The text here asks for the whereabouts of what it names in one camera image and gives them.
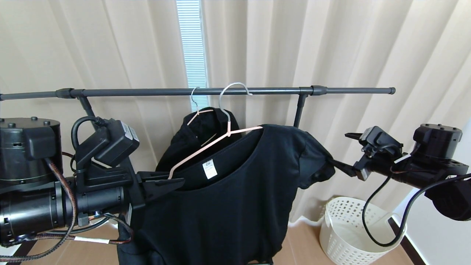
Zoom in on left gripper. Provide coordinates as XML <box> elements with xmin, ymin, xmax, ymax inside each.
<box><xmin>75</xmin><ymin>158</ymin><xmax>185</xmax><ymax>230</ymax></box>

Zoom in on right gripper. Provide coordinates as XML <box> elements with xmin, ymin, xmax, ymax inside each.
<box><xmin>327</xmin><ymin>132</ymin><xmax>415</xmax><ymax>182</ymax></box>

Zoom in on black shorts with white stripes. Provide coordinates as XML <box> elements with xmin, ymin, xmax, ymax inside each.
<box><xmin>155</xmin><ymin>107</ymin><xmax>242</xmax><ymax>173</ymax></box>

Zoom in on black t-shirt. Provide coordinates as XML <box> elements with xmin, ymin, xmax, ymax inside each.
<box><xmin>117</xmin><ymin>124</ymin><xmax>336</xmax><ymax>265</ymax></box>

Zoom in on pink clothes hanger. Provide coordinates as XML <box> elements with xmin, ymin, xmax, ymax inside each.
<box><xmin>168</xmin><ymin>82</ymin><xmax>264</xmax><ymax>180</ymax></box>
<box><xmin>187</xmin><ymin>87</ymin><xmax>218</xmax><ymax>146</ymax></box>

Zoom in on white laundry basket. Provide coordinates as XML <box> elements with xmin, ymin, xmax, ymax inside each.
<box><xmin>319</xmin><ymin>197</ymin><xmax>407</xmax><ymax>265</ymax></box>

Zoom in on black clothes rack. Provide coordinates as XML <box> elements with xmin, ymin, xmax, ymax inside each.
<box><xmin>0</xmin><ymin>85</ymin><xmax>396</xmax><ymax>128</ymax></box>

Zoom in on beige curtain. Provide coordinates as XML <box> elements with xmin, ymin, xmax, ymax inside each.
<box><xmin>202</xmin><ymin>0</ymin><xmax>471</xmax><ymax>223</ymax></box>
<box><xmin>0</xmin><ymin>0</ymin><xmax>194</xmax><ymax>174</ymax></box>

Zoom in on window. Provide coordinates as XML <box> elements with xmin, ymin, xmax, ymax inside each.
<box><xmin>176</xmin><ymin>0</ymin><xmax>209</xmax><ymax>112</ymax></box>

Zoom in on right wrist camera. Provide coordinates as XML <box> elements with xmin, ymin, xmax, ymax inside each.
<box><xmin>359</xmin><ymin>126</ymin><xmax>404</xmax><ymax>159</ymax></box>

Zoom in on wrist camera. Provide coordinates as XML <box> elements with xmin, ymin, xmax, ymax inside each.
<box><xmin>75</xmin><ymin>119</ymin><xmax>141</xmax><ymax>192</ymax></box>
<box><xmin>359</xmin><ymin>126</ymin><xmax>404</xmax><ymax>159</ymax></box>

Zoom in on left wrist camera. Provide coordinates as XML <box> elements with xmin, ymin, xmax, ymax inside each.
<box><xmin>75</xmin><ymin>119</ymin><xmax>141</xmax><ymax>192</ymax></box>

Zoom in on black cable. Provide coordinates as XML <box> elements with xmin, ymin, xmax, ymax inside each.
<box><xmin>71</xmin><ymin>116</ymin><xmax>109</xmax><ymax>173</ymax></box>
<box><xmin>362</xmin><ymin>172</ymin><xmax>471</xmax><ymax>247</ymax></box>

